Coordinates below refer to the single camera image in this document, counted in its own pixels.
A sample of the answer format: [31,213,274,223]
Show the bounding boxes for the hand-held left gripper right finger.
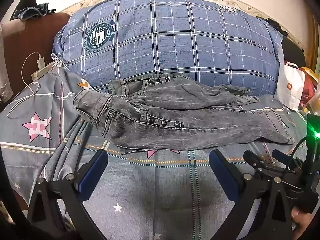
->
[209,149,294,240]

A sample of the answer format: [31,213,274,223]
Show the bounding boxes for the cream power strip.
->
[31,64,54,80]

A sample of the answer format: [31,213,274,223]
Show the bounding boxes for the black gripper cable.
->
[287,135,316,170]

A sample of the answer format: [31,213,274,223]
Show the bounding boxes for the blue denim garment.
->
[13,2,57,20]

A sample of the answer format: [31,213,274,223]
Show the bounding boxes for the grey star patterned quilt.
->
[0,66,94,205]

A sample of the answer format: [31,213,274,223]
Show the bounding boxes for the person's right hand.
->
[291,206,312,233]

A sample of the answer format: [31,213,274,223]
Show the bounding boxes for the white cable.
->
[6,52,54,119]

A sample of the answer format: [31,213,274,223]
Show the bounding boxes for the dark cloth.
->
[257,17,307,68]

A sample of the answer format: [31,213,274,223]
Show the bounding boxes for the grey star patterned bed sheet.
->
[37,90,310,240]

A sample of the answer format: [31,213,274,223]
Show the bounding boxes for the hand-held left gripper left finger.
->
[26,149,109,240]

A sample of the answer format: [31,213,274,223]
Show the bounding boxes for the yellow plastic bag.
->
[300,67,320,85]

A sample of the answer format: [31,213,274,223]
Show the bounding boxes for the black garment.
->
[18,0,38,10]

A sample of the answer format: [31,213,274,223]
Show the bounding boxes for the blue plaid pillow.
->
[51,0,284,97]

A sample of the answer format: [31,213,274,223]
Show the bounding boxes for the grey denim pants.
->
[73,74,295,155]

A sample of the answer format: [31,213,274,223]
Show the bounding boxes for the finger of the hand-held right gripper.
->
[243,150,297,177]
[272,149,304,167]

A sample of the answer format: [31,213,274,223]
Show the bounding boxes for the white paper bag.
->
[274,60,306,111]

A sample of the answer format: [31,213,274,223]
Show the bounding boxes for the red plastic bag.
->
[299,74,316,109]

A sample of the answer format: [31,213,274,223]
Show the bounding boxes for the brown wooden headboard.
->
[0,12,71,103]

